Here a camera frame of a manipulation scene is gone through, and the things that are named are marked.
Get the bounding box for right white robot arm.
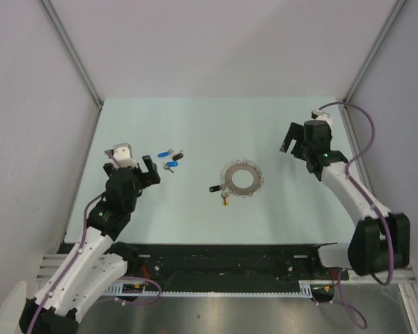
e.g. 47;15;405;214
280;120;410;279

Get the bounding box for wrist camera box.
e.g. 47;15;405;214
112;143;138;168
311;109;333;127

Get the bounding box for yellow tag key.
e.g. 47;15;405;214
221;192;230;207

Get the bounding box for white slotted cable duct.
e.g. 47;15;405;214
102;282;335;303

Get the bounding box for black tag key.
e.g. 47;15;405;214
172;151;184;161
209;184;224;193

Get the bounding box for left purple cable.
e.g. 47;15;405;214
26;149;163;333

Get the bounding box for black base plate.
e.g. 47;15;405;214
116;244;342;294

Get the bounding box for metal disc with keyrings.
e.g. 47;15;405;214
220;159;264;198

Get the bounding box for blue tag key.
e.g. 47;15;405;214
163;161;178;173
157;149;173;158

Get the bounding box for left aluminium frame post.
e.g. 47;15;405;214
37;0;103;110

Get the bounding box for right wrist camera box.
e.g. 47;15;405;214
311;109;333;127

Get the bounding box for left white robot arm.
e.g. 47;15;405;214
19;150;161;333

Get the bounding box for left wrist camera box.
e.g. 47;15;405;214
112;143;138;168

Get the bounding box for aluminium frame post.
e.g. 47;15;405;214
37;0;103;110
341;0;410;102

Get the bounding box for right aluminium frame post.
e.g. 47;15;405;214
341;0;410;102

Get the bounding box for aluminium front rail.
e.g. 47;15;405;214
37;254;417;285

